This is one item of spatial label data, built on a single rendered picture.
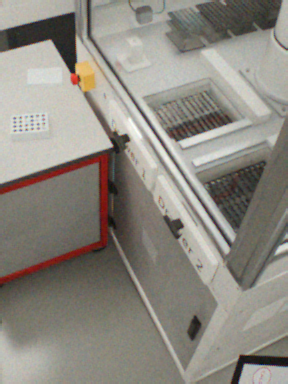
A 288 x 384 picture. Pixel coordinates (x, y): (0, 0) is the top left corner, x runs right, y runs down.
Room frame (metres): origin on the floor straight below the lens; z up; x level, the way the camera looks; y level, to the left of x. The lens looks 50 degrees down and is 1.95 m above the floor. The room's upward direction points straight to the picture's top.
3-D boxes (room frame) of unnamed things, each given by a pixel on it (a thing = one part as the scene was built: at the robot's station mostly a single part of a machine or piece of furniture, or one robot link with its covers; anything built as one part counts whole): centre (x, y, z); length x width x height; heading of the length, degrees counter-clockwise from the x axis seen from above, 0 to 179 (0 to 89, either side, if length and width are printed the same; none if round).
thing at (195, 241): (0.64, -0.21, 0.87); 0.29 x 0.02 x 0.11; 23
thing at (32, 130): (1.08, 0.24, 0.78); 0.12 x 0.08 x 0.04; 97
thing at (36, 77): (1.35, 0.22, 0.77); 0.13 x 0.09 x 0.02; 95
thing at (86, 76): (1.23, 0.06, 0.88); 0.07 x 0.05 x 0.07; 23
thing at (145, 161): (0.93, -0.08, 0.87); 0.29 x 0.02 x 0.11; 23
